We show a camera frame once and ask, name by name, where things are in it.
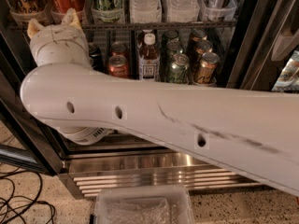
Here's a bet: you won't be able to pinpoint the clear water bottle left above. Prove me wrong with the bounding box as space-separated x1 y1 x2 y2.
129 0 162 23

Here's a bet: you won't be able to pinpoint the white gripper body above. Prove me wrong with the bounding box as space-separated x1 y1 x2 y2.
30 24 88 51

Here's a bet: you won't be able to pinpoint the tea bottle white cap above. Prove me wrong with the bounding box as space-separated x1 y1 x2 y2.
138 33 160 81

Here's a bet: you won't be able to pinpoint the green can middle shelf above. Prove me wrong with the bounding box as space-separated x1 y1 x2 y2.
166 53 189 84

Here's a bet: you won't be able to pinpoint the clear plastic bin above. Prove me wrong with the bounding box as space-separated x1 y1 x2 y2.
93 185 195 224

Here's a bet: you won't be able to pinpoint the orange can front middle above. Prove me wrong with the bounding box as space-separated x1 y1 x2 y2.
108 55 129 78

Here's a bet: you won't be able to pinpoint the yellow can top shelf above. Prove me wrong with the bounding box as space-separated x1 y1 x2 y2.
7 0 51 26

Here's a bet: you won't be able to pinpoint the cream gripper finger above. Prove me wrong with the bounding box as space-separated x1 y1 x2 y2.
27 19 44 38
62 8 82 30

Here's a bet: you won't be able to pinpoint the black floor cables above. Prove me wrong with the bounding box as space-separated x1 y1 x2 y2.
0 161 57 224

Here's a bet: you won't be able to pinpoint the gold can middle shelf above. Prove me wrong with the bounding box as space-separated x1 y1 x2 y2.
193 52 220 85

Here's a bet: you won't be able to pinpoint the silver can top shelf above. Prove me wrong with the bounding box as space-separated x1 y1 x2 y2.
198 0 236 22

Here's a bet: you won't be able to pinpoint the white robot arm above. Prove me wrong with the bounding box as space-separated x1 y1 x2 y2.
20 9 299 196

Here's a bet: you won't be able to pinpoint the clear water bottle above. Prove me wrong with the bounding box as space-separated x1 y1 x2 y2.
129 0 162 23
165 0 199 23

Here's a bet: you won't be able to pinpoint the right glass fridge door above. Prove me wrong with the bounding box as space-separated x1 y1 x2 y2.
218 0 299 91

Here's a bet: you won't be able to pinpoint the stainless steel fridge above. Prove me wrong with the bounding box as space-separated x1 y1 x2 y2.
0 0 299 198

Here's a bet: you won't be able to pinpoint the clear water bottle right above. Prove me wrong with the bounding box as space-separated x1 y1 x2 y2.
165 0 199 23

